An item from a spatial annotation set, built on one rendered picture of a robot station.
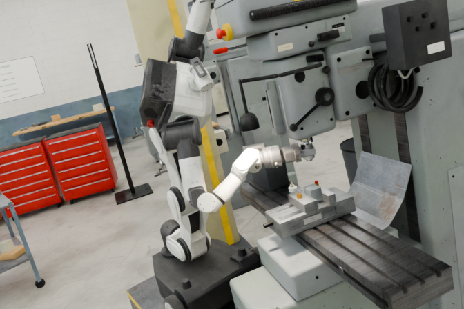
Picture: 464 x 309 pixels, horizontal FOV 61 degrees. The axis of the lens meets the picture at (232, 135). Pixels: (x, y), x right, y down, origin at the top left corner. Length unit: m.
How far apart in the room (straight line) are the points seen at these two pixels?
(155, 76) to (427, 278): 1.21
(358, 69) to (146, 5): 1.98
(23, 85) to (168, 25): 7.59
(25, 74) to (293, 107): 9.34
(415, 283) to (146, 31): 2.49
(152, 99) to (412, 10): 0.98
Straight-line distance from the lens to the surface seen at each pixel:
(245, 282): 1.81
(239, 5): 1.37
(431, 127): 1.70
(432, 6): 1.47
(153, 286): 2.65
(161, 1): 3.20
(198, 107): 1.64
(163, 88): 1.65
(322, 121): 1.53
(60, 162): 6.04
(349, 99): 1.57
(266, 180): 2.10
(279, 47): 1.41
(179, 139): 1.57
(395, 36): 1.40
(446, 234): 1.89
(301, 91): 1.48
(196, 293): 2.09
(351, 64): 1.57
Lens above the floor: 1.72
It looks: 13 degrees down
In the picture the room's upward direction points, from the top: 13 degrees counter-clockwise
